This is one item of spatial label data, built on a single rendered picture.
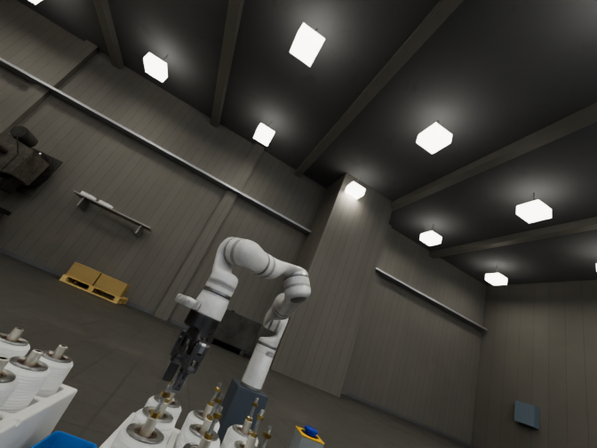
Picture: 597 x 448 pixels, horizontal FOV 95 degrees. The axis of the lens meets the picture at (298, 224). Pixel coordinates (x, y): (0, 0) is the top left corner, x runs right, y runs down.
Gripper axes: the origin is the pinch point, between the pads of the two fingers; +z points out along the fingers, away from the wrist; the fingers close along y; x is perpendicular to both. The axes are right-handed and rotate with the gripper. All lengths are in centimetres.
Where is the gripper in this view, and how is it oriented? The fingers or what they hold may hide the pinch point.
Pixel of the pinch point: (172, 380)
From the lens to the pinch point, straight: 72.7
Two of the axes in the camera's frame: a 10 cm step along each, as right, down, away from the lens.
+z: -3.7, 8.4, -4.0
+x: -7.1, -5.3, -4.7
